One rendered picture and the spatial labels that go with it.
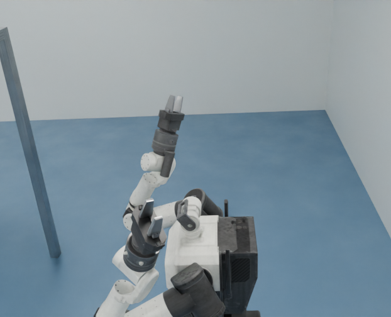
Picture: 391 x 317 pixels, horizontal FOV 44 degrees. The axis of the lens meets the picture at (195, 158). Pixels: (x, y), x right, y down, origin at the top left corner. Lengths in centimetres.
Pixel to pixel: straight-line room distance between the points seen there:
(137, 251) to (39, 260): 253
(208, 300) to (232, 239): 24
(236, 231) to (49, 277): 212
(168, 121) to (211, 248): 49
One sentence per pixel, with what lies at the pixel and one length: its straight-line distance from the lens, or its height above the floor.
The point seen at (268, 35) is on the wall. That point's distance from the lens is 540.
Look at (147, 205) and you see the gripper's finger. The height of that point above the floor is 160.
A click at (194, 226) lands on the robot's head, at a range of 152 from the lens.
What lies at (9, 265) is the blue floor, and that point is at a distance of 376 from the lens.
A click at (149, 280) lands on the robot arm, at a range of 130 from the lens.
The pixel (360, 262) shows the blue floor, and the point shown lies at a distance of 351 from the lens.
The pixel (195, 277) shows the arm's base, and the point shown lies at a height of 128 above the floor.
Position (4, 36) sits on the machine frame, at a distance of 301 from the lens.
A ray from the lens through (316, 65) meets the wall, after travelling 557.
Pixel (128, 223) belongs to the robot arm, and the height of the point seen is 113.
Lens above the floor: 223
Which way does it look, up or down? 28 degrees down
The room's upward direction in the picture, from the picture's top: 4 degrees counter-clockwise
